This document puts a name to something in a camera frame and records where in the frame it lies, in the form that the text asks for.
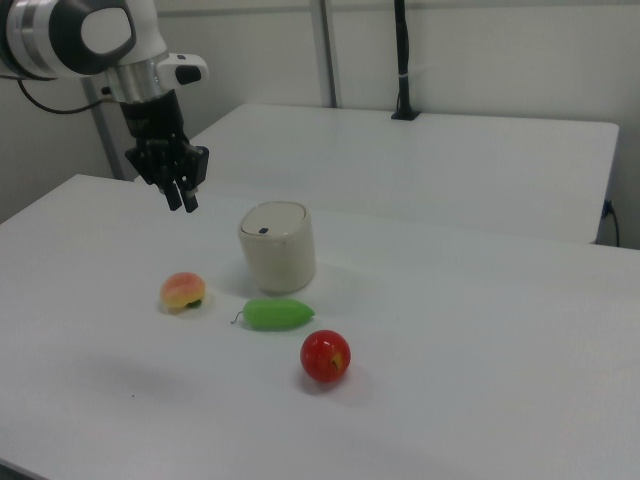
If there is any toy peach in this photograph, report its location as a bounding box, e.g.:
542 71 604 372
159 271 207 314

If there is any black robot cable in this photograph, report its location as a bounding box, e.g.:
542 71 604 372
17 77 125 115

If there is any aluminium frame post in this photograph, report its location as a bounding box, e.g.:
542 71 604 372
80 77 129 181

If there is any beige mini garbage bin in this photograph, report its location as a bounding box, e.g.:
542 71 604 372
237 200 317 295

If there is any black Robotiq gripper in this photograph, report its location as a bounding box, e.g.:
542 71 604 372
122 89 210 214

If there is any grey wall frame post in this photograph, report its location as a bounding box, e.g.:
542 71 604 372
308 0 344 109

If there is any red toy apple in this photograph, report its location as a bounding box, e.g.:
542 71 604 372
299 329 352 383

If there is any green toy pepper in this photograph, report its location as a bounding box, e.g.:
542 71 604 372
230 298 317 332

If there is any black pole with base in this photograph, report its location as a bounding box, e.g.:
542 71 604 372
390 0 421 122

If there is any beige garbage bin lid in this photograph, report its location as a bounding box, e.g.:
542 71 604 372
240 201 307 238

